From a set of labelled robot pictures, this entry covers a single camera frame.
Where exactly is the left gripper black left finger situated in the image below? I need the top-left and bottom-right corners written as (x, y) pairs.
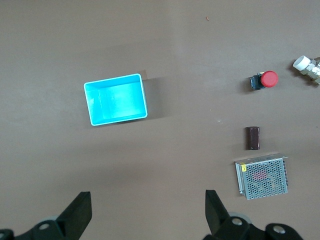
top-left (0, 191), bottom-right (93, 240)

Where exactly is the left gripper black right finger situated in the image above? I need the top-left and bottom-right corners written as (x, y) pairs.
top-left (203, 189), bottom-right (305, 240)

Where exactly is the red push button switch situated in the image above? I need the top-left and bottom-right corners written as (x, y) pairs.
top-left (249, 70), bottom-right (279, 91)

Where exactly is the perforated metal power supply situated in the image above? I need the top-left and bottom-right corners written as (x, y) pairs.
top-left (234, 153), bottom-right (289, 201)

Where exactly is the dark brown rectangular block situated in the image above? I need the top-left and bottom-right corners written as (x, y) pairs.
top-left (244, 126), bottom-right (261, 151)

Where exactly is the cyan plastic box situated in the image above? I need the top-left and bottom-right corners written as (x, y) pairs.
top-left (83, 73), bottom-right (149, 127)

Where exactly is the metal valve with white caps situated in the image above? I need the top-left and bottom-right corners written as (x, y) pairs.
top-left (292, 55), bottom-right (320, 87)

